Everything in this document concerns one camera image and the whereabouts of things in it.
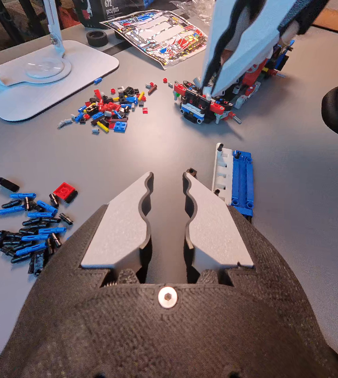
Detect pile of blue black pins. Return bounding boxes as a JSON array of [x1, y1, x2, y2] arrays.
[[0, 177, 74, 276]]

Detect black lego tyre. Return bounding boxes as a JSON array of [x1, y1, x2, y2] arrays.
[[86, 30, 109, 47]]

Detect colourful sticker sheet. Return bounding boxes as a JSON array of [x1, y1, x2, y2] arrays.
[[99, 10, 210, 70]]

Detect lego set box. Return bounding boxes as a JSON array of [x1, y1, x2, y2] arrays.
[[73, 0, 172, 30]]

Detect red lego plate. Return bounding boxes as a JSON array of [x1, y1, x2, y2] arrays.
[[53, 182, 79, 204]]

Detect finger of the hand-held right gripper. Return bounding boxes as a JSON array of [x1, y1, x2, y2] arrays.
[[201, 0, 256, 90], [212, 0, 298, 97]]

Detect partly built lego car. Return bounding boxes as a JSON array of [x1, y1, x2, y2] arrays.
[[173, 38, 295, 125]]

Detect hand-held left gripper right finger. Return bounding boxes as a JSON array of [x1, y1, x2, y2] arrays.
[[183, 172, 255, 271]]

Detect white book stand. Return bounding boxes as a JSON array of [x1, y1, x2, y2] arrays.
[[0, 0, 120, 122]]

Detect white and blue lego panel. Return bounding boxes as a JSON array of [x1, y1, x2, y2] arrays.
[[212, 143, 255, 221]]

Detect pile of small lego pieces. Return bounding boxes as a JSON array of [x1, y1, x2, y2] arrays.
[[57, 83, 158, 135]]

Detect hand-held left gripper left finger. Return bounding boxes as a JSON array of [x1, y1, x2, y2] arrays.
[[80, 171, 155, 272]]

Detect clear plastic bags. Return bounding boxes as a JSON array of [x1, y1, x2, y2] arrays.
[[169, 0, 217, 25]]

